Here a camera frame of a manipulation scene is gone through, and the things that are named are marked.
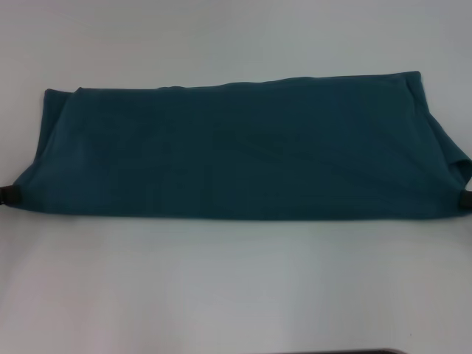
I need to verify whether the teal T-shirt with FREE print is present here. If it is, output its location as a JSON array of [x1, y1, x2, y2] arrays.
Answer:
[[10, 69, 472, 223]]

